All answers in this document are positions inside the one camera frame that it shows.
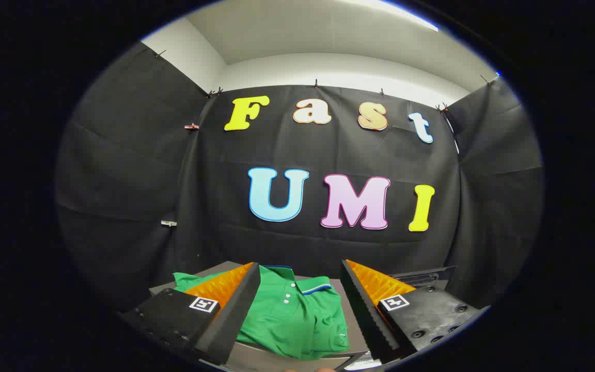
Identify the row of small black clips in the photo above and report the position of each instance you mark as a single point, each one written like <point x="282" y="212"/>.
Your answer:
<point x="316" y="83"/>

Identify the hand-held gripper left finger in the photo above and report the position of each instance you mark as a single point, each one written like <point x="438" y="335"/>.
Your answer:
<point x="235" y="315"/>

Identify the dark glass washing machine lid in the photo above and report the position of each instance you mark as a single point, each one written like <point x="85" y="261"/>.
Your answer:
<point x="424" y="276"/>

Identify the pink clip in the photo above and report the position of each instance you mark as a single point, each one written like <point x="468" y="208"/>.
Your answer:
<point x="191" y="126"/>

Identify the green polo shirt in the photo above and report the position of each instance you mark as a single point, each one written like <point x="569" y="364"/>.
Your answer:
<point x="297" y="325"/>

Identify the silver clip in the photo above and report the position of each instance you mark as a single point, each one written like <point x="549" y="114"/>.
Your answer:
<point x="168" y="223"/>

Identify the grey square table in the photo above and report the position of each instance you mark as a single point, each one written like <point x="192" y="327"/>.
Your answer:
<point x="261" y="357"/>

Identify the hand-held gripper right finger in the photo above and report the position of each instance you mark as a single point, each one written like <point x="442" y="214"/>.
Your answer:
<point x="364" y="315"/>

